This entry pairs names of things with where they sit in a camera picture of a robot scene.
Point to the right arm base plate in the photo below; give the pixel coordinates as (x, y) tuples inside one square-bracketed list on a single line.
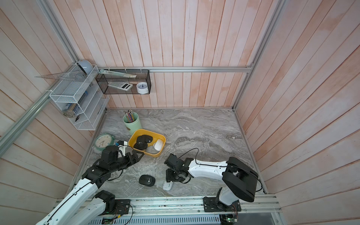
[(212, 204)]

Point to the black mouse slim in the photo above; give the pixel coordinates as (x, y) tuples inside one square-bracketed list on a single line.
[(140, 140)]

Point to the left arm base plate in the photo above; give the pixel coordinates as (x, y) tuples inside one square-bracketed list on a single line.
[(120, 206)]

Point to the green pen holder cup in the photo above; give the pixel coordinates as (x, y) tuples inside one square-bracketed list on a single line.
[(132, 127)]

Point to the white vented cable duct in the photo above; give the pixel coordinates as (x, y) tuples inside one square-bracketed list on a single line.
[(203, 219)]

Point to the transparent straight ruler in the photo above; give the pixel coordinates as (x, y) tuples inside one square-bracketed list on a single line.
[(115, 74)]

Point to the white wire wall shelf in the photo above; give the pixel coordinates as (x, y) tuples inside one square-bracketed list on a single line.
[(87, 94)]

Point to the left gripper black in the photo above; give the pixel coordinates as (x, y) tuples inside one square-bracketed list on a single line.
[(135, 158)]

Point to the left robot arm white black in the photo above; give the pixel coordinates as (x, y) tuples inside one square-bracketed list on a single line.
[(67, 211)]

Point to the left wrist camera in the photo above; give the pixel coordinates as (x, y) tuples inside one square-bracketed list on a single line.
[(122, 145)]

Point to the white tape roll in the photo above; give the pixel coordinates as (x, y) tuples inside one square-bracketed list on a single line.
[(142, 88)]

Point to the green round alarm clock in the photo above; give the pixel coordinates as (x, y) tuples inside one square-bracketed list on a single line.
[(102, 141)]

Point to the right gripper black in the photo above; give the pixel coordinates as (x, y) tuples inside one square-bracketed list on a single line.
[(169, 177)]

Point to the black mouse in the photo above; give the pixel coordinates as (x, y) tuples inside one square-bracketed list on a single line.
[(147, 138), (141, 146), (147, 180)]

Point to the transparent triangle ruler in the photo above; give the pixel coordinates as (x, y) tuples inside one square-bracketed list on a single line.
[(76, 76)]

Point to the grey mouse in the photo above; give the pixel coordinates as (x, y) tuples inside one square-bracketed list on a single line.
[(152, 151)]

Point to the white mouse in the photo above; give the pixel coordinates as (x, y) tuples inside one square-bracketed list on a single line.
[(167, 185), (158, 145)]

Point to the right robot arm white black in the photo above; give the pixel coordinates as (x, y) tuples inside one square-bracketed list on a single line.
[(241, 181)]

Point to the coloured pencils bundle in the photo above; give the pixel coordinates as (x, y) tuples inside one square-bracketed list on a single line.
[(130, 116)]

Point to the rolled items in shelf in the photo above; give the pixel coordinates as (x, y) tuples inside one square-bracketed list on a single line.
[(70, 110)]

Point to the white calculator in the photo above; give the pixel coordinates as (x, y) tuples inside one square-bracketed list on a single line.
[(124, 86)]

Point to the yellow plastic storage box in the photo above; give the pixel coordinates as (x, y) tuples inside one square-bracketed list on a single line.
[(156, 136)]

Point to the aluminium front rail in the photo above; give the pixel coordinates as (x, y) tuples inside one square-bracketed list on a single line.
[(160, 206)]

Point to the black mesh wall basket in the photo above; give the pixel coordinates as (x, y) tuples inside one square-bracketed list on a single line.
[(124, 81)]

